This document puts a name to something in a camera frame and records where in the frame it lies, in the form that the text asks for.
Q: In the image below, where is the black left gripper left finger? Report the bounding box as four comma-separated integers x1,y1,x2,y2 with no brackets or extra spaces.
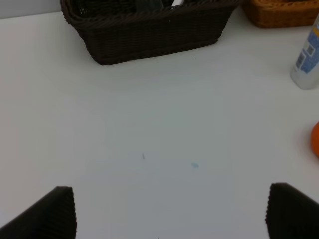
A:
0,186,77,239

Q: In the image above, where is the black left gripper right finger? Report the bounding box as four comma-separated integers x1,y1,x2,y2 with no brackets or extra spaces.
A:
265,183,319,239

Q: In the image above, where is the white tube blue cap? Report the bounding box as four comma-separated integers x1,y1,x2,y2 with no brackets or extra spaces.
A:
290,16,319,90

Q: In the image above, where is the black felt board eraser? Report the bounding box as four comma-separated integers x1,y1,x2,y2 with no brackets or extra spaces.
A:
135,0,163,12

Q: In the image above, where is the white marker pink cap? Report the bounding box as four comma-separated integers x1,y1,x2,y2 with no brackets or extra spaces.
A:
171,0,184,6

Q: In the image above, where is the orange tangerine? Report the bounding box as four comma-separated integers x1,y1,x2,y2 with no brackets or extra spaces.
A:
311,122,319,158

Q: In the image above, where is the dark brown wicker basket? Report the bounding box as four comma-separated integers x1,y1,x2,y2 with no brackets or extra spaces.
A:
60,0,240,65

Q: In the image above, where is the orange wicker basket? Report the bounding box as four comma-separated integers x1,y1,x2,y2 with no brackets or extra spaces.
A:
241,0,319,28

